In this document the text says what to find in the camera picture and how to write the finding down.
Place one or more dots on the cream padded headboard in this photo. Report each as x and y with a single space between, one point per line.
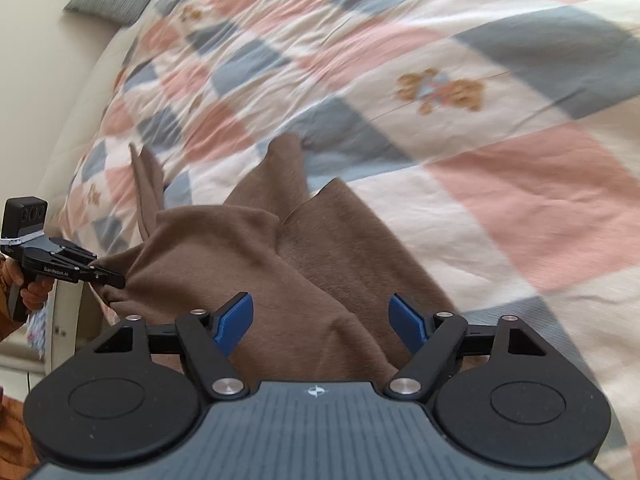
74 314

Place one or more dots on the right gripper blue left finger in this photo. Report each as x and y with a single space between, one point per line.
216 334

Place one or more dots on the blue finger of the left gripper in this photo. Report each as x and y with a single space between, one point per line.
70 250
101 276

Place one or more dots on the person left hand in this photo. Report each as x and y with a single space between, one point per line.
35 294

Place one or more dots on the black camera box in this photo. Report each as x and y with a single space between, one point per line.
22 216

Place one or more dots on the checkered pink grey quilt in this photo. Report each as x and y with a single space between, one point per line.
498 139

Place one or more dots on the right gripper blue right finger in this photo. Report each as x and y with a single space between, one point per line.
437 336

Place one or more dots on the brown long sleeve sweater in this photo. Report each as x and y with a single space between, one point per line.
321 269

